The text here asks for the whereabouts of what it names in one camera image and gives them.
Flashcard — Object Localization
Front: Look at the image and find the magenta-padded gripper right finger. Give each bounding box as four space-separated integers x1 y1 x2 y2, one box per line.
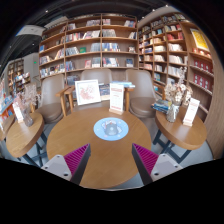
131 143 184 186

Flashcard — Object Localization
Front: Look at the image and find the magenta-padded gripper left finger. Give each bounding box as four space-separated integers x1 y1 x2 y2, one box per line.
41 143 92 186

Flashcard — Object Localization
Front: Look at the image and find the grey computer mouse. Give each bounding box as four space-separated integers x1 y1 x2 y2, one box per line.
103 120 118 137

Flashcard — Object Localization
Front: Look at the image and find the round light blue mouse pad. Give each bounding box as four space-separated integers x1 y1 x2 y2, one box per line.
92 116 130 142

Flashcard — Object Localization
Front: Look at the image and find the oval wooden side table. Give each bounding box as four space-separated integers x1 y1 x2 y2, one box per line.
151 109 208 164
5 111 48 167

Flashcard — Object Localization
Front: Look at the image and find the glass vase with dried flowers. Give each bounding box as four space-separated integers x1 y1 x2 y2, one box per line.
164 66 194 124

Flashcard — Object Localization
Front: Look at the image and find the beige padded wooden armchair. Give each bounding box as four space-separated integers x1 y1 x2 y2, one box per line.
34 73 73 124
63 68 131 114
124 68 166 119

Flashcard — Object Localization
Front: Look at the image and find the stack of books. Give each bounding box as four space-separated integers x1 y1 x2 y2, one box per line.
151 98 173 114

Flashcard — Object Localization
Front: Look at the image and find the small white table sign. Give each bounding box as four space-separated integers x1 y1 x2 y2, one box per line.
182 97 201 127
11 100 25 124

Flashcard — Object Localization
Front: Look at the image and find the white framed flower picture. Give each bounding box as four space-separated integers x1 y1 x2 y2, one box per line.
74 79 102 106

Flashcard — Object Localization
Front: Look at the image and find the white sign on wooden base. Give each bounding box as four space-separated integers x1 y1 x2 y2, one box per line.
108 82 125 116

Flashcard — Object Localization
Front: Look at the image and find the dark standing book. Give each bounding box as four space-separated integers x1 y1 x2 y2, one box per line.
98 83 111 101

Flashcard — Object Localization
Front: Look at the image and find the light blue flat book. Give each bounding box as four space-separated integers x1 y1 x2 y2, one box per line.
111 80 136 89

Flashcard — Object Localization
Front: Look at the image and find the distant wooden bookshelf unit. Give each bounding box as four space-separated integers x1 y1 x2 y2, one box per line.
7 57 26 98

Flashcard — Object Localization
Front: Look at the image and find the tall wooden bookshelf unit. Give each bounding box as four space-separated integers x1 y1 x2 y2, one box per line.
137 12 221 124

